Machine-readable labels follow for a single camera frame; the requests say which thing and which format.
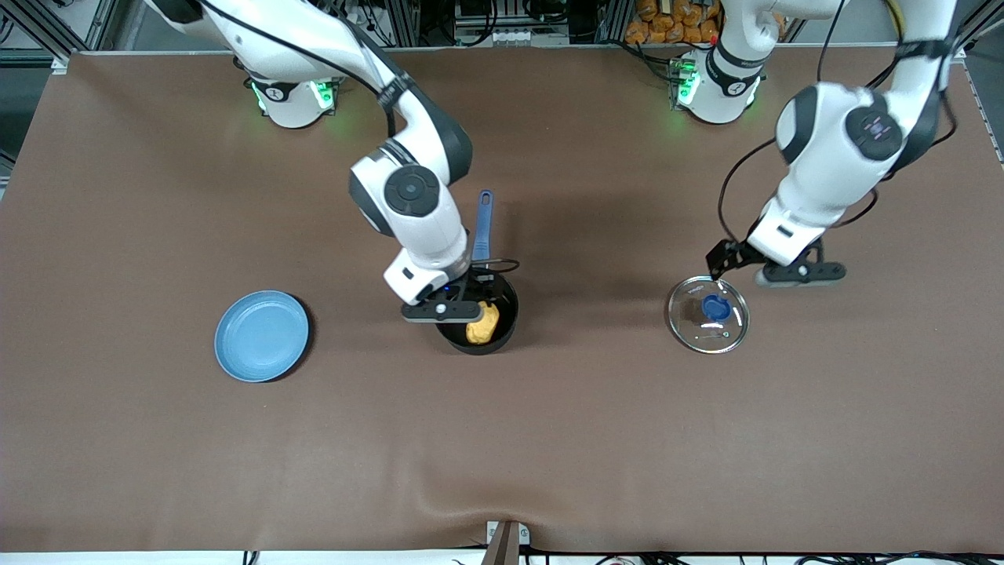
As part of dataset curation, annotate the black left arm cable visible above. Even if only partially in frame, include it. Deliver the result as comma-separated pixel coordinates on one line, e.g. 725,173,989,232
717,0,956,246

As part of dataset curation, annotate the brown table cloth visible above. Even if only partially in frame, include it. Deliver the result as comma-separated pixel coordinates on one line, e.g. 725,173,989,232
0,43,1004,554

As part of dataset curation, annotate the bag of orange items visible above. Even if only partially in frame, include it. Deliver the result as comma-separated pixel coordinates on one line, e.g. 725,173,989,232
624,0,724,46

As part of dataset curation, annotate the yellow potato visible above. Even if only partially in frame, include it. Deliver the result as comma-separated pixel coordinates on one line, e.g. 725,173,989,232
466,302,500,346

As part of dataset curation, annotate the metal table bracket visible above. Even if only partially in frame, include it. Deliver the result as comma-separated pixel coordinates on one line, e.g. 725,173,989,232
486,519,531,565

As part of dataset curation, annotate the black pot with blue handle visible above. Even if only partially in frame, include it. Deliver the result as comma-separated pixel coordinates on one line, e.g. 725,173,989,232
434,190,519,355

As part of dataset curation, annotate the aluminium frame strut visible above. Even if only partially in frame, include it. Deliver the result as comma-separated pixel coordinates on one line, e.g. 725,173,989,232
949,0,1004,62
12,0,118,60

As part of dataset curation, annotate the blue round plate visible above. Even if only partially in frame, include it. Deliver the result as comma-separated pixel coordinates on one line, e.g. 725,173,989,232
214,290,311,383

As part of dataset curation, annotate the grey equipment rack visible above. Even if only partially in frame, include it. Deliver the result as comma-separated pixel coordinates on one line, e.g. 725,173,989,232
420,0,620,46

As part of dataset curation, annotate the glass lid with blue knob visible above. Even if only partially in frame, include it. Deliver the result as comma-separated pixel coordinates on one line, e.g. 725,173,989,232
668,275,751,355

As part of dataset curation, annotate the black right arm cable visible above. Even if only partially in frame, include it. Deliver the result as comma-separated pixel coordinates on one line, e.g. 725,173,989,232
200,0,522,275

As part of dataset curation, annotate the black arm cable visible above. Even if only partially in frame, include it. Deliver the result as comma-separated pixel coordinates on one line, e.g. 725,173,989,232
200,0,522,275
717,0,956,246

